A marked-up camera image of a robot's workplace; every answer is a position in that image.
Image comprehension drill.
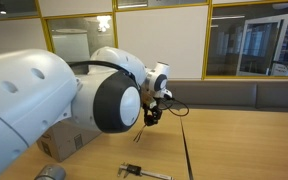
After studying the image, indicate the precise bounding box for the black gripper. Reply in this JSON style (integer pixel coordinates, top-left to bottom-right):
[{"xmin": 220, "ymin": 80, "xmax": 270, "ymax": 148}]
[{"xmin": 143, "ymin": 101, "xmax": 164, "ymax": 126}]

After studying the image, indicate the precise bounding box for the white glass door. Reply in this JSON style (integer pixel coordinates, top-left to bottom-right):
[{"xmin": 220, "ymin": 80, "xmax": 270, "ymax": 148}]
[{"xmin": 236, "ymin": 13, "xmax": 288, "ymax": 78}]

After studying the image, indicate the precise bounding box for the grey duct tape roll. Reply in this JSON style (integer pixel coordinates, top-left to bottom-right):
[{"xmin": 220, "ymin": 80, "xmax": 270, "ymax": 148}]
[{"xmin": 34, "ymin": 163, "xmax": 67, "ymax": 180}]

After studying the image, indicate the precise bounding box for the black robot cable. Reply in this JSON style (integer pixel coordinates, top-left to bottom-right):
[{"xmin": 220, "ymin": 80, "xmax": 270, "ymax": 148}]
[{"xmin": 67, "ymin": 59, "xmax": 190, "ymax": 118}]

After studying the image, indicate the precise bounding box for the tan wrist camera block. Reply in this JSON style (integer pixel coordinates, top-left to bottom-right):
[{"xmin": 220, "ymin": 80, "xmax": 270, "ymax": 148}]
[{"xmin": 141, "ymin": 96, "xmax": 158, "ymax": 109}]

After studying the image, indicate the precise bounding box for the brown cardboard shipping box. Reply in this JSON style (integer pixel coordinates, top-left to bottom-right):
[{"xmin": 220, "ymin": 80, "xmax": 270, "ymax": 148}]
[{"xmin": 36, "ymin": 119, "xmax": 102, "ymax": 163}]

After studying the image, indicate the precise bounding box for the grey upholstered bench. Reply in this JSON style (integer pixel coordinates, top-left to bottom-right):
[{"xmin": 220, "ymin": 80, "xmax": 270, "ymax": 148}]
[{"xmin": 165, "ymin": 79, "xmax": 288, "ymax": 114}]

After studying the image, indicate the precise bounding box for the silver digital caliper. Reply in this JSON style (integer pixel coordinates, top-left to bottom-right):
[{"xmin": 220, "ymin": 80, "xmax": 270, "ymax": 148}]
[{"xmin": 117, "ymin": 163, "xmax": 175, "ymax": 180}]

